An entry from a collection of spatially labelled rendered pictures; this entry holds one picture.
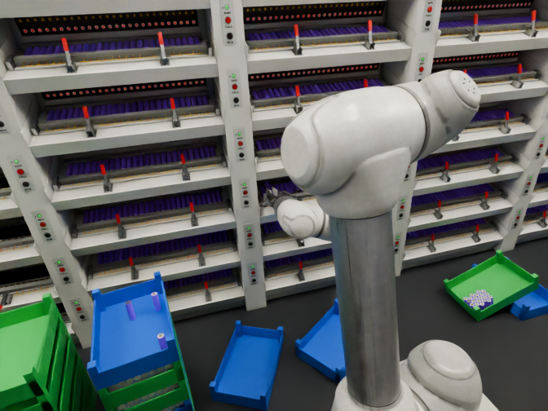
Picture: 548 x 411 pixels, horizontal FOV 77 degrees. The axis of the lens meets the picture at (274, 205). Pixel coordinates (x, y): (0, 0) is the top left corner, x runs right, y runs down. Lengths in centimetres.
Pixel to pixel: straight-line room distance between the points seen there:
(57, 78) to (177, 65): 34
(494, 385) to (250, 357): 88
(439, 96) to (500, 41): 112
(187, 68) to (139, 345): 83
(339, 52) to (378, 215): 86
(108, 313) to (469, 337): 136
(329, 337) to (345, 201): 110
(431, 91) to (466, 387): 59
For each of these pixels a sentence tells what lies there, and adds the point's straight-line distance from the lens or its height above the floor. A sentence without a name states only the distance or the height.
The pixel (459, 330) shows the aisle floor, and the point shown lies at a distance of 170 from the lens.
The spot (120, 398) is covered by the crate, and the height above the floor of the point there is 35.
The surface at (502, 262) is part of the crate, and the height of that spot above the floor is 12.
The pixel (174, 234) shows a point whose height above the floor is 47.
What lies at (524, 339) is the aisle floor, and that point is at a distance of 178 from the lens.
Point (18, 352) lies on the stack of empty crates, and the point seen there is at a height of 40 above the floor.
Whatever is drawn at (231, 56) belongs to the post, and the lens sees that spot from 119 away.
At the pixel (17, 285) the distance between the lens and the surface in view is 165.
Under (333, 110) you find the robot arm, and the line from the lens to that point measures 47.
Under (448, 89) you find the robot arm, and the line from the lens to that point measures 58.
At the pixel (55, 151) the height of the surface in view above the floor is 84.
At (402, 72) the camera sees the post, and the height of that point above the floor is 98.
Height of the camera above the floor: 116
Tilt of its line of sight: 28 degrees down
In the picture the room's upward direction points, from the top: 3 degrees counter-clockwise
